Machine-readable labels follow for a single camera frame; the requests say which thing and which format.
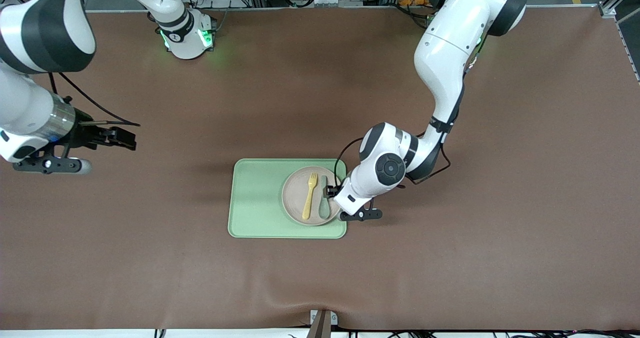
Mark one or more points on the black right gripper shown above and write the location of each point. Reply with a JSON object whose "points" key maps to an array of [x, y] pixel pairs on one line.
{"points": [[85, 133]]}

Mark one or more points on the sage green plastic spoon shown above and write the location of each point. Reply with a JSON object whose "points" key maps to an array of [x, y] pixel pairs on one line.
{"points": [[324, 208]]}

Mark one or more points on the yellow plastic fork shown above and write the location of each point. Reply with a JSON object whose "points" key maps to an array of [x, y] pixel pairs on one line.
{"points": [[309, 198]]}

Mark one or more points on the beige round plate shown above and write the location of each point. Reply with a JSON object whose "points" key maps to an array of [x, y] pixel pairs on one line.
{"points": [[295, 193]]}

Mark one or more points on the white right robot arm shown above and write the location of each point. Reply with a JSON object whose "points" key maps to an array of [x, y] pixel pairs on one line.
{"points": [[30, 108]]}

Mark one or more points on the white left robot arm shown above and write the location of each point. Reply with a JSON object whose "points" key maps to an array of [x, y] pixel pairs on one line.
{"points": [[450, 53]]}

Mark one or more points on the light green rectangular tray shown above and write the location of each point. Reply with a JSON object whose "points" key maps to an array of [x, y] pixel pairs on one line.
{"points": [[255, 198]]}

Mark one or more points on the grey metal table bracket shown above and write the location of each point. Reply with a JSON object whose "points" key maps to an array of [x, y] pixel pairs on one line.
{"points": [[314, 318]]}

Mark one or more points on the aluminium frame profile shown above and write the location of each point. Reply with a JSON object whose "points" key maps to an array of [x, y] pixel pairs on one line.
{"points": [[607, 9]]}

